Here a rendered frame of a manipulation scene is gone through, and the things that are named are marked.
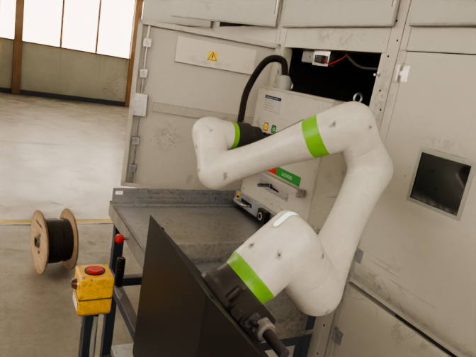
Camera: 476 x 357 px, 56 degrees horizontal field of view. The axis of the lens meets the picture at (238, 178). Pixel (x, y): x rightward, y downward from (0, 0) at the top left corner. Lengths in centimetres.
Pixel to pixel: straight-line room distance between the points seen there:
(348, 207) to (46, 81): 1162
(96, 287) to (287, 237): 49
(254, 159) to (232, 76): 85
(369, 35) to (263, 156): 62
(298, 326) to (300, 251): 82
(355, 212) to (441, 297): 36
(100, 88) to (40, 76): 149
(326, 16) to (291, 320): 113
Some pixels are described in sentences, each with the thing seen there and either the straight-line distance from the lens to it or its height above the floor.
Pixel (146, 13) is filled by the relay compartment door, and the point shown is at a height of 170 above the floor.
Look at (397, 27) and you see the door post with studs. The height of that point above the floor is 165.
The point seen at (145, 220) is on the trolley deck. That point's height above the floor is 85.
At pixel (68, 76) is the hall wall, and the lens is 1255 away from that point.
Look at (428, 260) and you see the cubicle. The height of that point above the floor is 101.
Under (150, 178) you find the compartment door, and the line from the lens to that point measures 212.
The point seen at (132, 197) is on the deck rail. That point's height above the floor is 87.
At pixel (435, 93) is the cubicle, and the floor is 146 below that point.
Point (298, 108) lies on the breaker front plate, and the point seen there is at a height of 134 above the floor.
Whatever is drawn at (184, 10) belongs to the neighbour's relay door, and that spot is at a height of 168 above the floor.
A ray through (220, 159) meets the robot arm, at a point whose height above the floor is 118.
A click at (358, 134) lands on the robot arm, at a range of 118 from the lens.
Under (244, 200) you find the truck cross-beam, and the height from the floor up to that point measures 90.
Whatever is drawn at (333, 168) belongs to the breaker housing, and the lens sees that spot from 158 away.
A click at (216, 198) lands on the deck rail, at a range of 198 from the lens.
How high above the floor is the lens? 143
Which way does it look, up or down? 13 degrees down
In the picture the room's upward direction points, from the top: 10 degrees clockwise
